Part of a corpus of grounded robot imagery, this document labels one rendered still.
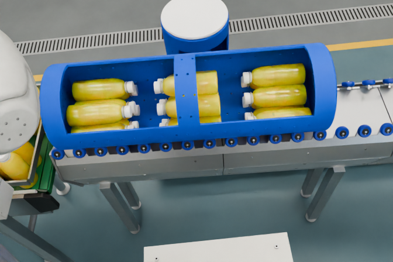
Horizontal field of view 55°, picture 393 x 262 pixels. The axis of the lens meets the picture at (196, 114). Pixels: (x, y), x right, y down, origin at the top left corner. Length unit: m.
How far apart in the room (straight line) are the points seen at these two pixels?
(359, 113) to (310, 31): 1.68
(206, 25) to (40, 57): 1.90
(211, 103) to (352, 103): 0.57
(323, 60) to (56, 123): 0.81
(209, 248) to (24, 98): 0.73
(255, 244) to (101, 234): 1.35
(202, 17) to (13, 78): 1.20
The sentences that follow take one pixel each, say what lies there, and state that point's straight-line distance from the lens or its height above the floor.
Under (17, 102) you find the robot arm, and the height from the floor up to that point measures 1.77.
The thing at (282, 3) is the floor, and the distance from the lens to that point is 3.29.
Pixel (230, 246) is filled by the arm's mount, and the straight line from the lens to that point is 1.06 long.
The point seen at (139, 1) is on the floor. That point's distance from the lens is 3.39.
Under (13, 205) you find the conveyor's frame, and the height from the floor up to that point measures 0.84.
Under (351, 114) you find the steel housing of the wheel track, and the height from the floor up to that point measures 0.93.
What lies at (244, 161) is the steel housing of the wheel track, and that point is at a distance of 1.36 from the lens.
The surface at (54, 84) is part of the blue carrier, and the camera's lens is 1.20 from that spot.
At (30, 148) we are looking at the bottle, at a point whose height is 1.00.
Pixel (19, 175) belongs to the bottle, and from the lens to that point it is 1.36.
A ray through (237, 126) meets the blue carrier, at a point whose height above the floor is 1.11.
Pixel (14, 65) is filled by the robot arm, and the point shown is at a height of 1.77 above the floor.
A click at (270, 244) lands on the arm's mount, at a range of 1.06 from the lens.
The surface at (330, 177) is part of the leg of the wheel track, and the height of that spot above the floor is 0.57.
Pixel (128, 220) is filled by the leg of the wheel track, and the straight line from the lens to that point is 2.01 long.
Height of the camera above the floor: 2.07
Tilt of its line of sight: 56 degrees down
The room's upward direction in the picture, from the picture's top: 7 degrees counter-clockwise
